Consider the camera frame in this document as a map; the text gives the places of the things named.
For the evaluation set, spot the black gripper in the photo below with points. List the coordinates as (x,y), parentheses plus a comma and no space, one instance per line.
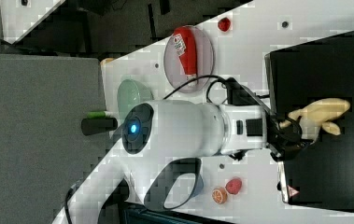
(284,137)

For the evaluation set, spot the red strawberry toy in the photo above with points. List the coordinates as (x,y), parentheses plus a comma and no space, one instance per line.
(224,24)

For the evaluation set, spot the yellow plush banana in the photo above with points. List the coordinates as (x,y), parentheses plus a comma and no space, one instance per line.
(320,115)

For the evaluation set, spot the green perforated basket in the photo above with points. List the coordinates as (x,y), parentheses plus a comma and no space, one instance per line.
(131,93)

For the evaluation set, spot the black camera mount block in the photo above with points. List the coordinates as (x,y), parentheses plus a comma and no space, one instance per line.
(241,95)

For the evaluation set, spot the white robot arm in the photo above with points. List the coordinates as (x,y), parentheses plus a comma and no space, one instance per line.
(160,146)

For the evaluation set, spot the black cylinder with green tip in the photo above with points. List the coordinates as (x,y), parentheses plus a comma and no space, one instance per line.
(98,122)

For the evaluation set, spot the orange slice toy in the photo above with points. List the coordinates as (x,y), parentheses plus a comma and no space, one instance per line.
(219,195)

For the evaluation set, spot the red ketchup bottle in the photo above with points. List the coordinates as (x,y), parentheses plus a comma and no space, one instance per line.
(185,47)

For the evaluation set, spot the red raspberry toy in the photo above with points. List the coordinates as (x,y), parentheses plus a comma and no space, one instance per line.
(234,185)

